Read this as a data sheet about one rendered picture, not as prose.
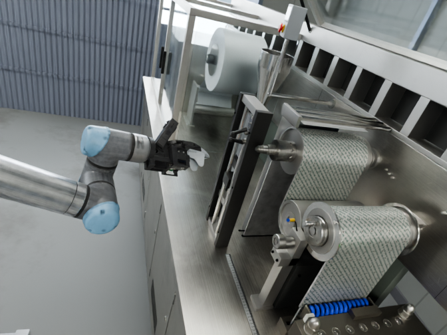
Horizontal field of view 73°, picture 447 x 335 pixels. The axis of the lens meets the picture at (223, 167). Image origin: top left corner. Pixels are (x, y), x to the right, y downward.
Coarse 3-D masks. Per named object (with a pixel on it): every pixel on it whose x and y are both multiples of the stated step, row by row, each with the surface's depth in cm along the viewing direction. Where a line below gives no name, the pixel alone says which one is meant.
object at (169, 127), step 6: (168, 120) 87; (174, 120) 87; (168, 126) 85; (174, 126) 86; (162, 132) 83; (168, 132) 84; (156, 138) 85; (162, 138) 82; (168, 138) 83; (156, 144) 81; (162, 144) 81
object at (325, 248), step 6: (312, 210) 78; (318, 210) 76; (324, 210) 74; (324, 216) 74; (330, 222) 72; (408, 222) 80; (330, 228) 72; (330, 234) 72; (330, 240) 72; (312, 246) 78; (318, 246) 76; (324, 246) 73; (330, 246) 71; (318, 252) 75; (324, 252) 73
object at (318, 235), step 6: (312, 216) 76; (318, 216) 75; (318, 222) 73; (324, 222) 73; (306, 228) 78; (312, 228) 75; (318, 228) 73; (324, 228) 72; (306, 234) 77; (312, 234) 75; (318, 234) 73; (324, 234) 72; (312, 240) 75; (318, 240) 73; (324, 240) 72
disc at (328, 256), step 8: (312, 208) 79; (328, 208) 73; (304, 216) 82; (336, 216) 71; (336, 224) 70; (336, 232) 70; (336, 240) 70; (336, 248) 70; (320, 256) 75; (328, 256) 72
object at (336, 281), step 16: (320, 272) 75; (336, 272) 77; (352, 272) 79; (368, 272) 82; (384, 272) 85; (320, 288) 80; (336, 288) 82; (352, 288) 85; (368, 288) 88; (304, 304) 83
